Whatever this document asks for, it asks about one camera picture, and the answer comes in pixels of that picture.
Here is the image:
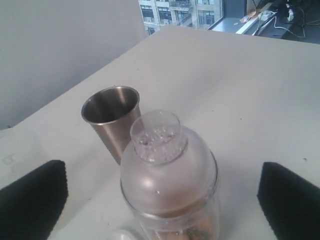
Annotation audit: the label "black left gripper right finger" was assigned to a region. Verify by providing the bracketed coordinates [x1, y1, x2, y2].
[257, 162, 320, 240]

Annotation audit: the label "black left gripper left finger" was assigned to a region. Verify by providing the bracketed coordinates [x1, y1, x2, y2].
[0, 160, 69, 240]

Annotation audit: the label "clear graduated shaker cup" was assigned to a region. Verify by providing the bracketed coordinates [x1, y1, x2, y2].
[125, 184, 221, 240]

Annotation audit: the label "stainless steel cup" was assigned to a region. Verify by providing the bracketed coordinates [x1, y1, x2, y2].
[81, 86, 141, 165]

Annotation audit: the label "clear strainer lid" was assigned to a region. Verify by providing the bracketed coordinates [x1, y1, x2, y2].
[120, 110, 217, 218]

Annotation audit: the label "wooden cubes and gold coins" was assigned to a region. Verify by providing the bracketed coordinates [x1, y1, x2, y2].
[149, 216, 219, 240]

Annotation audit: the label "translucent frosted plastic cup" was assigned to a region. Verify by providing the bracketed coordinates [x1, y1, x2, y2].
[0, 128, 44, 188]

